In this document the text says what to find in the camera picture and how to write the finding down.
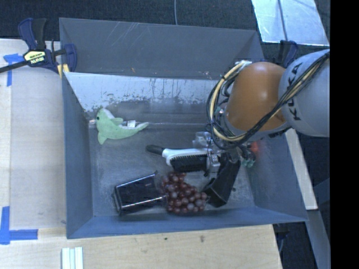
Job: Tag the black box with metal rim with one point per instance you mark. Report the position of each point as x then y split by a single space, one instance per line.
137 192

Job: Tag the grey metal bin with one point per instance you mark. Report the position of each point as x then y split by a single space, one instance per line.
168 52

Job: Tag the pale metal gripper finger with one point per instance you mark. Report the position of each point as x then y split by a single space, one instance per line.
214 162
202 140

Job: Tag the green toy dolphin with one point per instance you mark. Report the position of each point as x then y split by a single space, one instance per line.
112 127

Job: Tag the small orange object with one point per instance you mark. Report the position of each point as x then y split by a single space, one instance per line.
254 147

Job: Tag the dark red toy grape bunch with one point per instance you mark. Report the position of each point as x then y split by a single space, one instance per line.
183 195

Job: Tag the white and black brush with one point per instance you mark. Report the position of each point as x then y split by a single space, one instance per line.
185 157

